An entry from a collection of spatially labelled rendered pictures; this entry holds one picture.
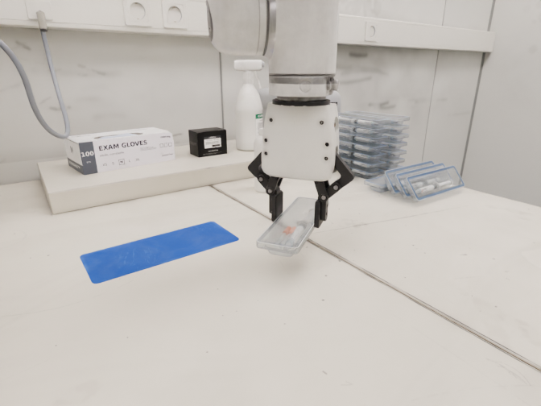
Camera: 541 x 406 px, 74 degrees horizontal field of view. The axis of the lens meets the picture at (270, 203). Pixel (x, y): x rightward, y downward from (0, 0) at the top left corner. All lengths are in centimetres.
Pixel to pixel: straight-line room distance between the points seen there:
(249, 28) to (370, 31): 120
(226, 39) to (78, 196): 50
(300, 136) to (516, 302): 33
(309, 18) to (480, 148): 210
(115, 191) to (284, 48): 52
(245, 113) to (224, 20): 63
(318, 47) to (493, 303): 37
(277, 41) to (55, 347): 40
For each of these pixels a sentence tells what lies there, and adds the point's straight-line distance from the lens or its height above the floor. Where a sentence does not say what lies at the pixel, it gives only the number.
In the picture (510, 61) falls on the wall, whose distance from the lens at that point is 241.
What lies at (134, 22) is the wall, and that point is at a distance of 110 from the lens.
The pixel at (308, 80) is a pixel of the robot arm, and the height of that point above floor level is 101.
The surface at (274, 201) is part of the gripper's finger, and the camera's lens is 51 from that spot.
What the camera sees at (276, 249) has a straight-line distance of 45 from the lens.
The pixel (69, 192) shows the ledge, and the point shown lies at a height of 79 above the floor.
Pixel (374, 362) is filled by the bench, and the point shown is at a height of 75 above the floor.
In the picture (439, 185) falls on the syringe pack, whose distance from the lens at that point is 88.
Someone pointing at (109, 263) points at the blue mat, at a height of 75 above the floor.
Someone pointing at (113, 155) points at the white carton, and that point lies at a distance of 92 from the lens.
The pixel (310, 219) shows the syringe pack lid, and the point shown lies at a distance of 52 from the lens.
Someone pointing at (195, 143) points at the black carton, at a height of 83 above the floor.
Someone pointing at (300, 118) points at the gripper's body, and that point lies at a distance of 46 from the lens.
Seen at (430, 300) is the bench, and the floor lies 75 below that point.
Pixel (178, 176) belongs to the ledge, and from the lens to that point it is 86.
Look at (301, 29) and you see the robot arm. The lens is 45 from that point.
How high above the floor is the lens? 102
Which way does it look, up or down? 20 degrees down
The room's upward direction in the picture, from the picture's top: straight up
